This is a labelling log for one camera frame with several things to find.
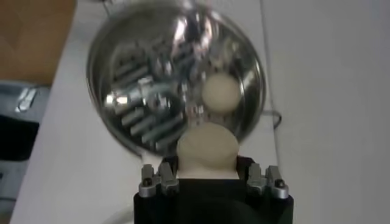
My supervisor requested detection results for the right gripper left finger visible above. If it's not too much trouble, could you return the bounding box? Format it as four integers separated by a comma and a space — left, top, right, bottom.
138, 156, 180, 198

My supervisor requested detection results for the grey black robot body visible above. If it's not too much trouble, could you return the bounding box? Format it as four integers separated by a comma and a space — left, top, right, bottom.
0, 80, 51, 214

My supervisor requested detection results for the stainless steel steamer basket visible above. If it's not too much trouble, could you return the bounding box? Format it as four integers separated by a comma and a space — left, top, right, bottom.
86, 0, 268, 158

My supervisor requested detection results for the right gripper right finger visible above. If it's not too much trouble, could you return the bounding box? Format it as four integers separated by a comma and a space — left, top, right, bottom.
236, 155, 289, 200

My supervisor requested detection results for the white steamed baozi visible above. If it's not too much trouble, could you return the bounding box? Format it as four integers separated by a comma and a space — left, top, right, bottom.
200, 72, 243, 115
176, 121, 240, 180

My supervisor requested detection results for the black cooker power cord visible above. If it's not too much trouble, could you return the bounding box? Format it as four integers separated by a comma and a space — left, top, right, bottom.
261, 109, 283, 130

